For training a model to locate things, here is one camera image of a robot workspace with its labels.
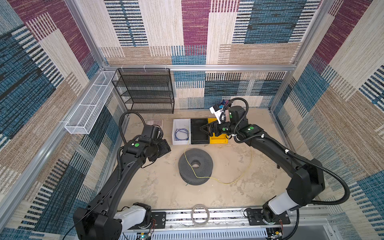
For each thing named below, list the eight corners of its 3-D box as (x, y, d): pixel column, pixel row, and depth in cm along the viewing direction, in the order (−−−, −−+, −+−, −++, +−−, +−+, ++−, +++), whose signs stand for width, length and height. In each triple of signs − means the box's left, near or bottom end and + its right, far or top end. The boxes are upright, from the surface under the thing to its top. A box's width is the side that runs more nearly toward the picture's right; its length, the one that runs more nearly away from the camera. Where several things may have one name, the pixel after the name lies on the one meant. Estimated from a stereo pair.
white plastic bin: (172, 146, 100) (170, 140, 96) (174, 124, 112) (173, 118, 107) (190, 146, 100) (190, 140, 96) (191, 124, 112) (190, 118, 107)
